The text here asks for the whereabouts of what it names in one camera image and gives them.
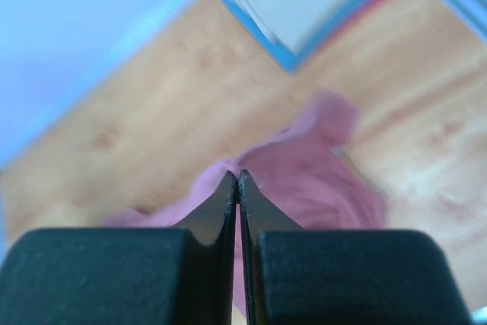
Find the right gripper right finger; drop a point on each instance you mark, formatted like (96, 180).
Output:
(343, 276)

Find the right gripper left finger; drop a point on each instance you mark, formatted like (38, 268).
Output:
(178, 275)

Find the pink t shirt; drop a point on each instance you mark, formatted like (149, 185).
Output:
(297, 169)

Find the folded grey-blue t shirt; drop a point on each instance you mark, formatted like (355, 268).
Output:
(290, 62)

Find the folded red t shirt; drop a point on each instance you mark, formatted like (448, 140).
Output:
(365, 13)

